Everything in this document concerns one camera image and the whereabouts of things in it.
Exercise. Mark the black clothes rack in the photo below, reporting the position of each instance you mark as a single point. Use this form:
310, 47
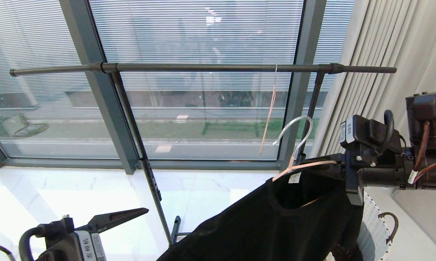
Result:
203, 67

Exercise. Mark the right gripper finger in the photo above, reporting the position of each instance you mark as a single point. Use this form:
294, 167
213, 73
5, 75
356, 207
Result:
330, 157

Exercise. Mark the pink clothes hanger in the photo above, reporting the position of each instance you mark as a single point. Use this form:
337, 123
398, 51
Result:
275, 78
312, 166

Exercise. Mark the white laundry basket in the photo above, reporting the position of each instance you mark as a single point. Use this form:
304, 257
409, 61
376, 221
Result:
375, 232

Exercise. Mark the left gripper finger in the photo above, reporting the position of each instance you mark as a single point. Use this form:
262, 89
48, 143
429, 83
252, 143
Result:
116, 217

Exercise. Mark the black short-sleeved shirt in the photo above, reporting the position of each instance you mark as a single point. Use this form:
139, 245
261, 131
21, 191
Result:
261, 228

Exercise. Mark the window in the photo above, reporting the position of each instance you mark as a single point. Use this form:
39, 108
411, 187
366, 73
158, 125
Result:
203, 36

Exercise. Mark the beige curtain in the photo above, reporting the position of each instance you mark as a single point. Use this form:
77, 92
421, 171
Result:
377, 65

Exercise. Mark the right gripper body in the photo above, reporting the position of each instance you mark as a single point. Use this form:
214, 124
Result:
353, 181

